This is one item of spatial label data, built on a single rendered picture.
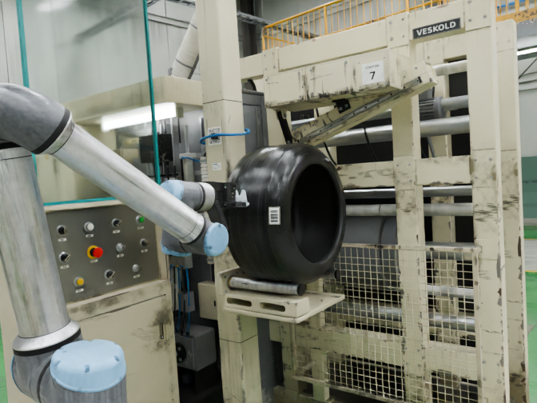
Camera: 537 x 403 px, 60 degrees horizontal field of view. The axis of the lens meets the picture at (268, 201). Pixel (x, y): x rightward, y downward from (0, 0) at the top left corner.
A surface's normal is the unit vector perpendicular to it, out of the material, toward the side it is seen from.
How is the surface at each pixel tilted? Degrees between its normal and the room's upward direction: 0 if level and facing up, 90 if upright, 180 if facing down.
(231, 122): 90
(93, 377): 87
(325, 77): 90
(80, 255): 90
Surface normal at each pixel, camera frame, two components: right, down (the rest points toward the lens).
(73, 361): 0.04, -0.99
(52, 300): 0.88, -0.04
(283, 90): -0.60, 0.08
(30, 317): 0.09, 0.17
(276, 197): 0.11, -0.18
